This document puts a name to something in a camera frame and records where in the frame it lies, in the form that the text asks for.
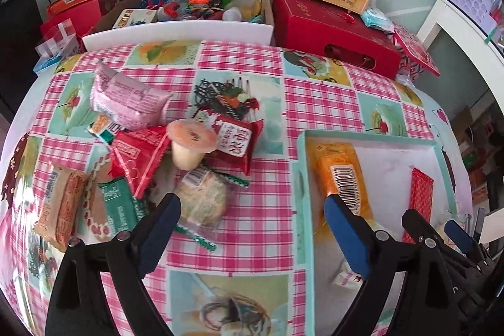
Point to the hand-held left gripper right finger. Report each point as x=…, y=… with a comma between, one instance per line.
x=346, y=237

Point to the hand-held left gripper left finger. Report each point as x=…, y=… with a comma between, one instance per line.
x=157, y=237

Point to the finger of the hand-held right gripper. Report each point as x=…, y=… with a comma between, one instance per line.
x=413, y=222
x=456, y=233

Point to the red wafer packet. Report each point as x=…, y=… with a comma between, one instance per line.
x=420, y=198

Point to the white snack packet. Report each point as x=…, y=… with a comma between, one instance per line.
x=346, y=279

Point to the green snack packet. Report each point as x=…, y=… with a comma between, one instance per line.
x=118, y=206

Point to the clear rice cracker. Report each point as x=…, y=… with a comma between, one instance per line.
x=204, y=198

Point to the teal cardboard tray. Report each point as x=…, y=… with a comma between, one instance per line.
x=393, y=162

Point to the long orange snack packet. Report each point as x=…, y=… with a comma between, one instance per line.
x=338, y=170

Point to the red patterned snack packet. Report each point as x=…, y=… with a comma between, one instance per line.
x=138, y=159

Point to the brown biscuit packet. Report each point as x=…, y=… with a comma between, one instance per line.
x=63, y=206

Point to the orange lidded jelly cup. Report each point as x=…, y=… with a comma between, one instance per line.
x=191, y=143

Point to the red packet with white label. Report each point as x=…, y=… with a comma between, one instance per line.
x=232, y=139

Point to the small orange green packet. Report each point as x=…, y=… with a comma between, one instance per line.
x=101, y=125

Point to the pink snack packet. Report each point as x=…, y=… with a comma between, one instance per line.
x=126, y=100

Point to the pink checked tablecloth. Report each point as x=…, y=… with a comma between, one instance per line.
x=252, y=218

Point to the white cartoon bed sheet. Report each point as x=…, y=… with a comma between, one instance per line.
x=441, y=119

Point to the red patterned lidded box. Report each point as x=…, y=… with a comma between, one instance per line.
x=417, y=48

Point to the white shelf unit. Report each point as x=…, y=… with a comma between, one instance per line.
x=453, y=29

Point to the cardboard box of toys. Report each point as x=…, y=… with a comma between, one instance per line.
x=177, y=37

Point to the blue face mask pack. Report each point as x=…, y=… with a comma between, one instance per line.
x=376, y=19

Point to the large red gift box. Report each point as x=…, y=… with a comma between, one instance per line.
x=330, y=29

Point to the small card game box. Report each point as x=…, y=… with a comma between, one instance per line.
x=136, y=19

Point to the clear plastic box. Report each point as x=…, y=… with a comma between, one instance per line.
x=55, y=40

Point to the red boxes stack left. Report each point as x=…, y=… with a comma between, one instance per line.
x=78, y=11

